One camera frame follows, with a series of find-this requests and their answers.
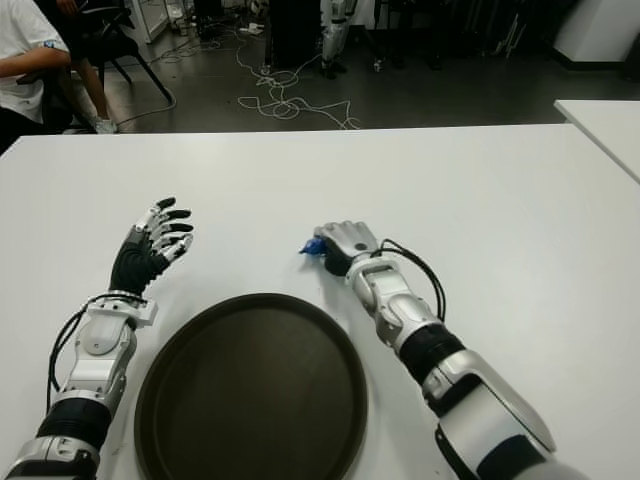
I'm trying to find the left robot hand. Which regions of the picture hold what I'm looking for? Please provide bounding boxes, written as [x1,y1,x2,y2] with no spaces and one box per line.
[108,197,196,297]

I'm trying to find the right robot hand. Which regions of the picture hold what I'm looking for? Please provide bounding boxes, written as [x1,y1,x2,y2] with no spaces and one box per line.
[312,220,379,277]

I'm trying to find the blue Oreo cookie pack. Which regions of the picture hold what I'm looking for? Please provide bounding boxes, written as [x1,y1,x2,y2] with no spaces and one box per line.
[298,237,327,259]

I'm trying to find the round dark brown tray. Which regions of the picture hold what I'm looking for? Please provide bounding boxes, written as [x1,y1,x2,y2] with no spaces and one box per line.
[133,293,369,480]

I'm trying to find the silver humanoid robot leg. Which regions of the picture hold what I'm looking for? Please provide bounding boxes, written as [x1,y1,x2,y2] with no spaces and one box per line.
[319,0,357,81]

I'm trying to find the black wheeled cabinet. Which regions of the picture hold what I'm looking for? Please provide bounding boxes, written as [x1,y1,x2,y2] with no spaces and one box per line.
[268,0,324,69]

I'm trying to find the black office chair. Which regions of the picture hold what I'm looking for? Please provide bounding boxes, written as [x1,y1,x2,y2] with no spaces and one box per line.
[14,0,176,134]

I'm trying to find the person in white shirt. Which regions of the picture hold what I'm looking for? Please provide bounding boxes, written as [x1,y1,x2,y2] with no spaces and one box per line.
[0,0,121,151]

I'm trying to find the white side table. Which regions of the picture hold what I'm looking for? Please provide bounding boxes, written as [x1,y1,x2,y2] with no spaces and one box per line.
[553,98,640,184]

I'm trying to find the white cabinet with black base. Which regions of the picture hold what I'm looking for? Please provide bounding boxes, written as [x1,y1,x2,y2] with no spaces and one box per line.
[551,0,640,64]

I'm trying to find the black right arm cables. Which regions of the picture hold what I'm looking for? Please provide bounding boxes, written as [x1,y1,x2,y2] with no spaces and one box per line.
[377,238,447,321]

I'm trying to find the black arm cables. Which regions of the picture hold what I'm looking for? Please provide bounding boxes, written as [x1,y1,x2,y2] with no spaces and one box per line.
[45,294,109,394]
[377,238,447,321]

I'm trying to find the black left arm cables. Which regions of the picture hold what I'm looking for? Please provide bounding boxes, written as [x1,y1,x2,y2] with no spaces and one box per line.
[45,294,109,394]

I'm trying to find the white cable on floor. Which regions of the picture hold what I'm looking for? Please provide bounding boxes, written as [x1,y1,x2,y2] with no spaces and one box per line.
[234,24,361,131]

